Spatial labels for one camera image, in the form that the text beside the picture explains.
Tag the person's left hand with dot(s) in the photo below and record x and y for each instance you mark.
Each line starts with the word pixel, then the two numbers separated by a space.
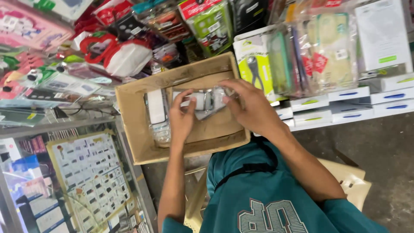
pixel 179 121

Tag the person's right hand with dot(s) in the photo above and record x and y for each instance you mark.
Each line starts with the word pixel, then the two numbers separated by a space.
pixel 255 110

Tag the clear packet with white charger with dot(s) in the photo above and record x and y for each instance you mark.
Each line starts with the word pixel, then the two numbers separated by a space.
pixel 208 101

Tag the crumpled clear plastic packet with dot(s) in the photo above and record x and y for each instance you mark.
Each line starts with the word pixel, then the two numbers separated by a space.
pixel 161 133

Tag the white adapter in clear packet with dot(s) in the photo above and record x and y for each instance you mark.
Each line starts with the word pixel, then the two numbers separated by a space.
pixel 156 106

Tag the white and lime earphone box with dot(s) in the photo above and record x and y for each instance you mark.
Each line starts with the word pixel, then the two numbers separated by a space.
pixel 252 64

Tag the brown cardboard box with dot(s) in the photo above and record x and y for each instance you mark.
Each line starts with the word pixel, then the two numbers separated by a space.
pixel 139 97

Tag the red and white plastic bag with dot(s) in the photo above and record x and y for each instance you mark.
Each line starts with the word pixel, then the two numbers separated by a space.
pixel 126 58

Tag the teal printed shirt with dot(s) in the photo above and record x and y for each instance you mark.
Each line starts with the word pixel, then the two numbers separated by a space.
pixel 258 194

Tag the bundle of clear phone cases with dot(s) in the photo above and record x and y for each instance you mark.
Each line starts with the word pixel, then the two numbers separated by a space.
pixel 323 55

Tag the green packet with red header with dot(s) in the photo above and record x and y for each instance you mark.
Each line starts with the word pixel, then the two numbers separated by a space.
pixel 210 27

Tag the black accessory packet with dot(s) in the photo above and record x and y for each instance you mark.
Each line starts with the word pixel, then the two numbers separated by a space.
pixel 247 14

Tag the stack of white accessory boxes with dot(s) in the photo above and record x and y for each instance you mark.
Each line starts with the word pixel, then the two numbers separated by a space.
pixel 352 106

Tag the yellow-framed card of small parts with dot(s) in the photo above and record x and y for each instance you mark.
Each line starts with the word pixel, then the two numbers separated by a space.
pixel 90 174

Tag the beige plastic chair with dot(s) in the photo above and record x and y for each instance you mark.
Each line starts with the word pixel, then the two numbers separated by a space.
pixel 351 181

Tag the heap of packed phone accessories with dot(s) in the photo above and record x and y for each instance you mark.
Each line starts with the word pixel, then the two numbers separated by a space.
pixel 48 81

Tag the large white box green label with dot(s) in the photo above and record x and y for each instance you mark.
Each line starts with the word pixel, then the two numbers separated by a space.
pixel 381 35

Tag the glass display counter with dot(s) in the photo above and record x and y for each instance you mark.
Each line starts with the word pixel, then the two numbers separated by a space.
pixel 29 181

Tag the pink printed packet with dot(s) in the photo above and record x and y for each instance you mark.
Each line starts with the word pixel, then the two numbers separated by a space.
pixel 29 29

